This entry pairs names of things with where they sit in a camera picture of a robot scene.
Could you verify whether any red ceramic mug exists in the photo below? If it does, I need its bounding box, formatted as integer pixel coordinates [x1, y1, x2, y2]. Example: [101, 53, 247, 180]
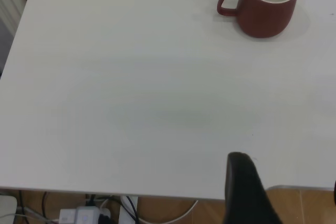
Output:
[216, 0, 299, 39]

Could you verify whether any grey power strip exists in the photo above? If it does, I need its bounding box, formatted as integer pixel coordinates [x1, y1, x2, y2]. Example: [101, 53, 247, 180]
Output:
[75, 206, 111, 224]

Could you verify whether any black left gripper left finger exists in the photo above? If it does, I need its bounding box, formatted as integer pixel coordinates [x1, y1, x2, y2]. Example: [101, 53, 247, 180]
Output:
[222, 152, 291, 224]

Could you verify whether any thin black cable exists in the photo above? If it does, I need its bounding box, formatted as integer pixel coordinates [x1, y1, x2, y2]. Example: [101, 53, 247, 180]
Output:
[41, 191, 50, 218]

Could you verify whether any white table leg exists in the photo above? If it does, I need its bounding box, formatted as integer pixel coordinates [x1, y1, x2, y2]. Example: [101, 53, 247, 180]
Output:
[119, 195, 139, 224]

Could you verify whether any white power adapter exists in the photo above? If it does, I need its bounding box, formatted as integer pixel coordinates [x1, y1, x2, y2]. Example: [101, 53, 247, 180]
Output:
[59, 208, 77, 224]

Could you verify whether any beige ribbed panel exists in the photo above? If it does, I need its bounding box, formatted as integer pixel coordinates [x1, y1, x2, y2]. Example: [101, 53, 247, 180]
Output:
[0, 0, 37, 78]

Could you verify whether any thick black cable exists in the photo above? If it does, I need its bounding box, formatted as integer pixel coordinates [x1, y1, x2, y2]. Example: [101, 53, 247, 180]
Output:
[125, 195, 140, 224]

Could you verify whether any white cable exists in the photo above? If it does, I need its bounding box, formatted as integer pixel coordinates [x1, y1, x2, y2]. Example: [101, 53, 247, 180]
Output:
[138, 199, 200, 222]

